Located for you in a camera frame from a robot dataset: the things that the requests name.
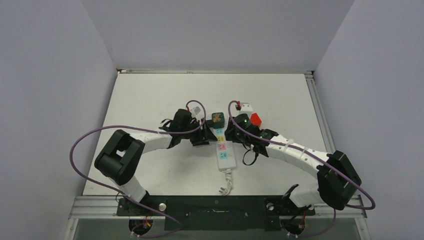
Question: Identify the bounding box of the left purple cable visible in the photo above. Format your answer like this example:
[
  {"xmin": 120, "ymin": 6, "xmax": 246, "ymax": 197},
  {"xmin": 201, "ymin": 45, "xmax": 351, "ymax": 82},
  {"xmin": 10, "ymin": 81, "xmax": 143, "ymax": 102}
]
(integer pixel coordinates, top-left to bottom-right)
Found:
[{"xmin": 69, "ymin": 99, "xmax": 208, "ymax": 229}]

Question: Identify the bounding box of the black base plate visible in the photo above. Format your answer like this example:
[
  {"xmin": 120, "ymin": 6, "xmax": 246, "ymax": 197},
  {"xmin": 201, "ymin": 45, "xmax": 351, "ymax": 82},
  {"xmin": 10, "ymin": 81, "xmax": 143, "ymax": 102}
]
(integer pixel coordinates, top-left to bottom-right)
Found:
[{"xmin": 116, "ymin": 195, "xmax": 316, "ymax": 231}]

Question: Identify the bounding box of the green cube adapter dragon print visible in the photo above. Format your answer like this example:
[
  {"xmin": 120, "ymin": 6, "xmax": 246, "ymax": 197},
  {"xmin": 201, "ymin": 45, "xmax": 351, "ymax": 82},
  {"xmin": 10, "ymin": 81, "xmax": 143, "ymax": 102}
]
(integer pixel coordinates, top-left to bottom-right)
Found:
[{"xmin": 211, "ymin": 112, "xmax": 226, "ymax": 129}]

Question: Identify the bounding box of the red cube socket adapter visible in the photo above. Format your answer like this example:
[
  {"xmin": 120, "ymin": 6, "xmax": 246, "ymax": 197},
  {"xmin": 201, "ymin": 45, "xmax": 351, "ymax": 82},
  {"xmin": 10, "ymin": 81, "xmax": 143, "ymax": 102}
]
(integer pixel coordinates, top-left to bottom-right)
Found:
[{"xmin": 250, "ymin": 112, "xmax": 262, "ymax": 128}]

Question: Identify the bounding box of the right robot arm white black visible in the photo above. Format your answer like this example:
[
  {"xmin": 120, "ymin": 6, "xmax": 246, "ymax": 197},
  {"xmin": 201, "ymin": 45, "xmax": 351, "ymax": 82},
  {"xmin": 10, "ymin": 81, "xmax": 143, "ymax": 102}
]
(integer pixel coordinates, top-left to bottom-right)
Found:
[{"xmin": 224, "ymin": 113, "xmax": 362, "ymax": 214}]

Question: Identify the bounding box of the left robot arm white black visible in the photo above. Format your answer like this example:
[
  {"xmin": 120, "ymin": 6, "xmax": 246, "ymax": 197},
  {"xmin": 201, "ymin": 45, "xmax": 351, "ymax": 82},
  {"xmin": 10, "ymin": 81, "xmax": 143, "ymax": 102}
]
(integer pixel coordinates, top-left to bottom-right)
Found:
[{"xmin": 94, "ymin": 109, "xmax": 218, "ymax": 215}]

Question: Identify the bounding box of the white power strip cord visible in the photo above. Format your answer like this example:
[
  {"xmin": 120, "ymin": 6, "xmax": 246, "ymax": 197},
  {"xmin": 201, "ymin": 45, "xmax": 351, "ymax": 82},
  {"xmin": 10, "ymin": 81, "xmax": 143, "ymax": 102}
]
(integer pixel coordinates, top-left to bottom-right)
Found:
[{"xmin": 219, "ymin": 168, "xmax": 235, "ymax": 196}]

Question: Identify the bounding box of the aluminium frame rail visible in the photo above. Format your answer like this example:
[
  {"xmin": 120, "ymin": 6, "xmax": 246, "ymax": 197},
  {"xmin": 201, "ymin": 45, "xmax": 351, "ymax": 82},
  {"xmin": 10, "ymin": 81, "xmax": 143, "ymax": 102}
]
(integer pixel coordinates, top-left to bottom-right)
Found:
[{"xmin": 304, "ymin": 71, "xmax": 336, "ymax": 153}]

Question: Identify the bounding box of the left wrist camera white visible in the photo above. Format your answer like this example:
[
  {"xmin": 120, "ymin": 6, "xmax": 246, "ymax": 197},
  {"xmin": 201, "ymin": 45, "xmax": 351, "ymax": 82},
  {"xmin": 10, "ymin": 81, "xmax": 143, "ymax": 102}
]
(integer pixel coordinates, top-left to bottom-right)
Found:
[{"xmin": 189, "ymin": 106, "xmax": 203, "ymax": 118}]

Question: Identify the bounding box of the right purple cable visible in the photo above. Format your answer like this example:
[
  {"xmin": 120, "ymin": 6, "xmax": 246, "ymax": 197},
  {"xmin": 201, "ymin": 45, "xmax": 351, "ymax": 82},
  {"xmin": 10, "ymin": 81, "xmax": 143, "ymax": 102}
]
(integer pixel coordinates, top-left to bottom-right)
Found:
[{"xmin": 227, "ymin": 100, "xmax": 377, "ymax": 211}]

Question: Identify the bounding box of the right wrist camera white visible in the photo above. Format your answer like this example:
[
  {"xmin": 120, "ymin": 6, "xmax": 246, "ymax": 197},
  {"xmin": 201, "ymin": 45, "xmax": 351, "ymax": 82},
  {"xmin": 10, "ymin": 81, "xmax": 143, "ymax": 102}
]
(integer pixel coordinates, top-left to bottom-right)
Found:
[{"xmin": 236, "ymin": 102, "xmax": 254, "ymax": 118}]

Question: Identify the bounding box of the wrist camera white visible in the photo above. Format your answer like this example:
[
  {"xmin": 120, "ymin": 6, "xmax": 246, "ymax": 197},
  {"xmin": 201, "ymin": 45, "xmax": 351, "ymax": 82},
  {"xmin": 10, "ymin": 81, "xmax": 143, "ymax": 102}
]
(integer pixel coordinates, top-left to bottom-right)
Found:
[
  {"xmin": 236, "ymin": 102, "xmax": 254, "ymax": 118},
  {"xmin": 189, "ymin": 106, "xmax": 203, "ymax": 118}
]

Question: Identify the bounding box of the purple cable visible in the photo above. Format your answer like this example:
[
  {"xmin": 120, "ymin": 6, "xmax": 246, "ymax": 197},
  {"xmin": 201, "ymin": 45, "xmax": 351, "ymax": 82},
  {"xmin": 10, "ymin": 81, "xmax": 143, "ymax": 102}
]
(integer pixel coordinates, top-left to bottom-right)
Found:
[
  {"xmin": 227, "ymin": 100, "xmax": 377, "ymax": 211},
  {"xmin": 69, "ymin": 99, "xmax": 208, "ymax": 229}
]

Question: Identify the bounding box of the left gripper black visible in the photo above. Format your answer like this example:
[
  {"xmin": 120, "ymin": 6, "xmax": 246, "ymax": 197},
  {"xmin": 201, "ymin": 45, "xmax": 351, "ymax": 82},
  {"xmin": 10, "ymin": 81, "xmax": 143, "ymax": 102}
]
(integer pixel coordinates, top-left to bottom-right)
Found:
[{"xmin": 180, "ymin": 118, "xmax": 216, "ymax": 146}]

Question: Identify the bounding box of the white power strip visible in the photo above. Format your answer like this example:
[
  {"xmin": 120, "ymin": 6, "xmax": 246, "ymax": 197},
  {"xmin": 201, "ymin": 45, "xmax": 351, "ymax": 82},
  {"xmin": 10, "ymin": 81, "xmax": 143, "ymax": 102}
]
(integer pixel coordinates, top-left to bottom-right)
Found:
[{"xmin": 213, "ymin": 128, "xmax": 237, "ymax": 172}]

